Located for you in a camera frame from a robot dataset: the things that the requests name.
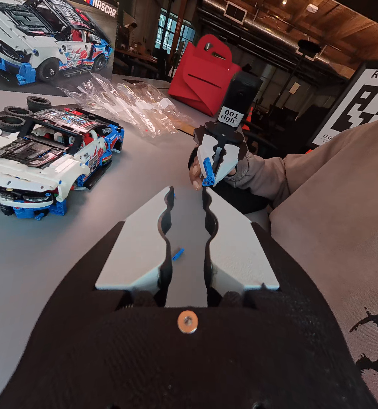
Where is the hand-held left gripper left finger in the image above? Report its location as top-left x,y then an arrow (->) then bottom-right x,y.
95,186 -> 175,299

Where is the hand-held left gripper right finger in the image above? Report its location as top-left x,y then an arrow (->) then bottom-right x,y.
203,187 -> 279,299

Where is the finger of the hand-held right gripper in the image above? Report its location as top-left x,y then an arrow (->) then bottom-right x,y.
196,136 -> 221,179
212,143 -> 241,186

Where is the blue angled brick beam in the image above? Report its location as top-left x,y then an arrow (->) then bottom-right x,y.
202,157 -> 216,187

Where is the person's right forearm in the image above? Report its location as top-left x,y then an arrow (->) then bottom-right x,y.
226,150 -> 293,200

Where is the grey desk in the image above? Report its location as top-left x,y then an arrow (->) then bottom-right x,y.
0,74 -> 271,409

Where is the person's right hand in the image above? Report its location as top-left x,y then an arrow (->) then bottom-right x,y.
189,153 -> 205,192

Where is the red felt bag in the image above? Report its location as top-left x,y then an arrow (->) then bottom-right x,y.
167,35 -> 242,117

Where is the black light stand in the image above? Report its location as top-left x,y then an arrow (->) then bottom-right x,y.
268,39 -> 322,119

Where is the crumpled clear plastic bag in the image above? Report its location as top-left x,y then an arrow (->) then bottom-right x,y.
56,73 -> 196,138

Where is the person's beige sweatshirt torso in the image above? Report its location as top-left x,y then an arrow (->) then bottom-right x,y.
269,112 -> 378,409

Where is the framed black white marker sign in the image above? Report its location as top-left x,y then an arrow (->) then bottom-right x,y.
309,61 -> 378,147

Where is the brick race car model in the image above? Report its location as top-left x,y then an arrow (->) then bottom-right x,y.
0,107 -> 125,221

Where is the toy car box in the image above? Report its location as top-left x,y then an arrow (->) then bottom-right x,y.
0,0 -> 119,91

